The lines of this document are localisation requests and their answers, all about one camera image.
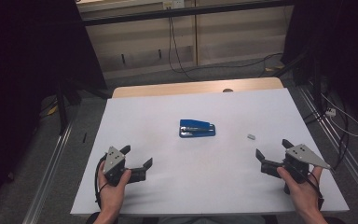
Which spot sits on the black horizontal bar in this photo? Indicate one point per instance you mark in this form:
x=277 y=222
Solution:
x=180 y=12

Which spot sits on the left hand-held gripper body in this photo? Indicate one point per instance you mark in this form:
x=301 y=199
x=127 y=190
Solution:
x=113 y=161

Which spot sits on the black tripod stand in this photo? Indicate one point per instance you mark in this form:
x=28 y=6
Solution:
x=62 y=105

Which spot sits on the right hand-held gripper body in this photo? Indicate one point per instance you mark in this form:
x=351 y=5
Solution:
x=301 y=157

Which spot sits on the white wall outlet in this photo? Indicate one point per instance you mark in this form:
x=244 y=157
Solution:
x=172 y=3

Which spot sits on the small silver staple strip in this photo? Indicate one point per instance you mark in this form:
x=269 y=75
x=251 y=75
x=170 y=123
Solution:
x=251 y=137

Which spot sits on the white power adapter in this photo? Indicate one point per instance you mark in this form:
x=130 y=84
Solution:
x=331 y=112

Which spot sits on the white table cover sheet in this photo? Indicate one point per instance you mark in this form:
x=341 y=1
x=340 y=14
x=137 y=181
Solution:
x=199 y=180

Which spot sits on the person's left hand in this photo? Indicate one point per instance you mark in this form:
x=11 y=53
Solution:
x=110 y=194

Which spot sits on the small black floor object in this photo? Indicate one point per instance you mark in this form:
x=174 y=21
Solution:
x=84 y=137

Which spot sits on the person's grey clothing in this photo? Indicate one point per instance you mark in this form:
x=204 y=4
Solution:
x=211 y=220

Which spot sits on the blue stapler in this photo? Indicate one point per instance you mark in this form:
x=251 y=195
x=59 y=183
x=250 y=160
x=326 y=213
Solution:
x=197 y=129

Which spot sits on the yellow floor tape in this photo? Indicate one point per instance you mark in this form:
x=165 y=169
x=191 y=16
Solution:
x=52 y=109
x=275 y=67

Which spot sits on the black metal stand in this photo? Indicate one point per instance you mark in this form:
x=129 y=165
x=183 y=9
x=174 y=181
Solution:
x=317 y=90

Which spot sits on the beige wooden cabinet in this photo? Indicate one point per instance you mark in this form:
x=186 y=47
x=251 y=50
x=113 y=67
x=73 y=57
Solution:
x=236 y=40

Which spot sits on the black curtain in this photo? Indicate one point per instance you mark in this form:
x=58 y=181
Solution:
x=348 y=46
x=18 y=62

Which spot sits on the person's right hand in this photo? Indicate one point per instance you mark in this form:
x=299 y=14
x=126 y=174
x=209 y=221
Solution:
x=304 y=193

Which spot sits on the light wooden table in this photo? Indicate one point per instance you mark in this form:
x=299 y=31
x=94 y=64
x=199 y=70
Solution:
x=167 y=88

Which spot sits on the aluminium floor rail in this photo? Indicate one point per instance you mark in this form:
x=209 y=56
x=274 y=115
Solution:
x=48 y=174
x=354 y=168

